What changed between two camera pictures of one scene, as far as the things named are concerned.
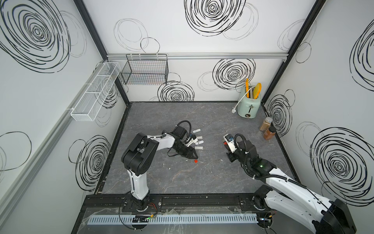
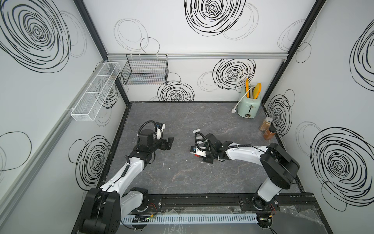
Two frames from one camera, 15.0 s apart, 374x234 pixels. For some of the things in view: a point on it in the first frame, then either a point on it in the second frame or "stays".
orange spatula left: (247, 87) stays
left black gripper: (189, 154) -> (162, 146)
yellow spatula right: (257, 90) stays
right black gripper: (230, 157) -> (208, 160)
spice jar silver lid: (266, 124) stays
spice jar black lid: (272, 129) stays
